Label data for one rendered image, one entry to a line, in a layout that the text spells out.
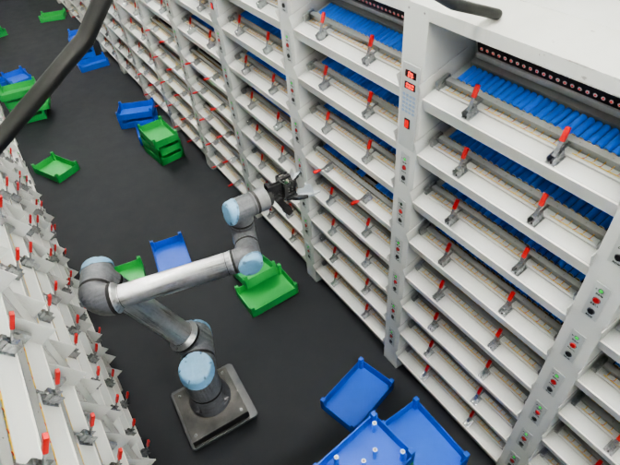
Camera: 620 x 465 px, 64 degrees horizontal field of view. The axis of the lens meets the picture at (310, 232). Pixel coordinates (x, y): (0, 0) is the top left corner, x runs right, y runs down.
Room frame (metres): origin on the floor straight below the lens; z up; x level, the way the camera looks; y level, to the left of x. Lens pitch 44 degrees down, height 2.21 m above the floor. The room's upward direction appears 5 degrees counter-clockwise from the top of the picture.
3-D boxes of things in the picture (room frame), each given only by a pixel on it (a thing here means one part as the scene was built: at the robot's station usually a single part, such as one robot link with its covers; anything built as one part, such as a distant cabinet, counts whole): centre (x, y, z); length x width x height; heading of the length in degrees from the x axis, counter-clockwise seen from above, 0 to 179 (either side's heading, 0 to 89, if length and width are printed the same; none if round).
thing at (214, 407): (1.16, 0.53, 0.17); 0.19 x 0.19 x 0.10
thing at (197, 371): (1.17, 0.54, 0.31); 0.17 x 0.15 x 0.18; 11
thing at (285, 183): (1.48, 0.10, 1.03); 0.12 x 0.08 x 0.09; 120
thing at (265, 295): (1.84, 0.28, 0.04); 0.30 x 0.20 x 0.08; 120
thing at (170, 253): (2.19, 0.87, 0.04); 0.30 x 0.20 x 0.08; 19
